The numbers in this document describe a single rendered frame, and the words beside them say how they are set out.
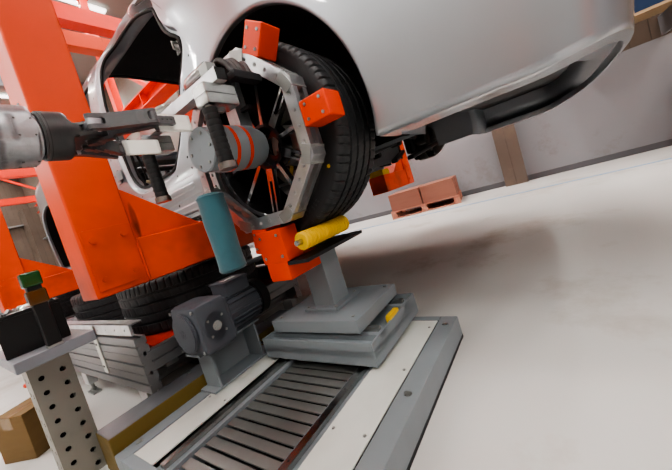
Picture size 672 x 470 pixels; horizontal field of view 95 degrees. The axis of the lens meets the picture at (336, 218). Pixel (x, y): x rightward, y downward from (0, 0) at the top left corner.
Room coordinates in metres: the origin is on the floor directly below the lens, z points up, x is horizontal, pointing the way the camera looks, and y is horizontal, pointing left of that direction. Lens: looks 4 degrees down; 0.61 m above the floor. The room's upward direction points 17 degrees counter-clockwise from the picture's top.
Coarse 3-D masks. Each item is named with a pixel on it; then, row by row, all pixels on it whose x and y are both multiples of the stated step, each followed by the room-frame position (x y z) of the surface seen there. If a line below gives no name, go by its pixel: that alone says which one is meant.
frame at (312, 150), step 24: (240, 48) 0.96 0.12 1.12; (264, 72) 0.90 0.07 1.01; (288, 72) 0.88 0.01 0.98; (288, 96) 0.86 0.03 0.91; (192, 120) 1.13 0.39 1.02; (312, 144) 0.85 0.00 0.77; (312, 168) 0.88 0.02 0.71; (240, 216) 1.08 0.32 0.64; (264, 216) 1.01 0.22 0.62; (288, 216) 0.94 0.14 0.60
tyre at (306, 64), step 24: (288, 48) 0.94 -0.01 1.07; (312, 72) 0.91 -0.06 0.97; (336, 72) 0.99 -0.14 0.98; (360, 96) 1.03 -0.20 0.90; (336, 120) 0.89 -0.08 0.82; (360, 120) 0.99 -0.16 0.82; (336, 144) 0.90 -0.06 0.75; (360, 144) 0.98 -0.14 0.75; (336, 168) 0.92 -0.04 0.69; (360, 168) 1.01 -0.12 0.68; (312, 192) 0.99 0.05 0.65; (336, 192) 0.95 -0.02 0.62; (360, 192) 1.10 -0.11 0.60; (312, 216) 1.00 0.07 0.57; (336, 216) 1.13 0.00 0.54
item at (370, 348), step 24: (384, 312) 1.12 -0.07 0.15; (408, 312) 1.10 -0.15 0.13; (288, 336) 1.16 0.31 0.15; (312, 336) 1.09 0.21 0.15; (336, 336) 1.02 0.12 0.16; (360, 336) 0.96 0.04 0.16; (384, 336) 0.94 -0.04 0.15; (312, 360) 1.03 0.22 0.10; (336, 360) 0.97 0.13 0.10; (360, 360) 0.91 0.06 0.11
